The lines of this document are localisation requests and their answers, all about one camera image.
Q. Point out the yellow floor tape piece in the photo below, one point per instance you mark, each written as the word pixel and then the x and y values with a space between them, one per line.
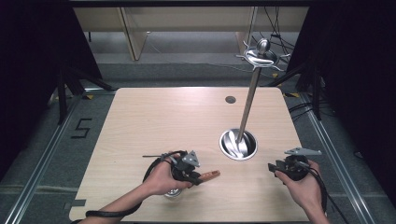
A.
pixel 89 97
pixel 292 95

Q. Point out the grey floor tape strip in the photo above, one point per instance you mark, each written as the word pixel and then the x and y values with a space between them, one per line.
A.
pixel 76 203

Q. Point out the aluminium floor rail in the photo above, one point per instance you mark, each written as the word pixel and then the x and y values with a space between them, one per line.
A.
pixel 339 161
pixel 40 168

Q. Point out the person's right hand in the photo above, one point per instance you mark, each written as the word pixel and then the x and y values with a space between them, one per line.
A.
pixel 303 189

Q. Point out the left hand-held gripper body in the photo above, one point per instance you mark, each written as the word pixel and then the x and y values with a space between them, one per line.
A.
pixel 182 165

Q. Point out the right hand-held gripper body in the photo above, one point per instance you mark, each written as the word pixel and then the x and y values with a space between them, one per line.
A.
pixel 295 166

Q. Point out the black tripod stand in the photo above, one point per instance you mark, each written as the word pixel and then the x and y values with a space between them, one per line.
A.
pixel 314 90
pixel 63 93

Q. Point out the beige wooden cabinet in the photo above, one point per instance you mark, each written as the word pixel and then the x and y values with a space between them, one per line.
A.
pixel 134 37

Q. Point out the metal utensil hanging stand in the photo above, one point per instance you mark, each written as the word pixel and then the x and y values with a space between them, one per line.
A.
pixel 249 102

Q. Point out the dark curtain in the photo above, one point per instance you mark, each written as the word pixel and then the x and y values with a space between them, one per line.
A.
pixel 358 77
pixel 31 62

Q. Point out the person's left hand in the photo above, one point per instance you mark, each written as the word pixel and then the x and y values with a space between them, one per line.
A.
pixel 162 180

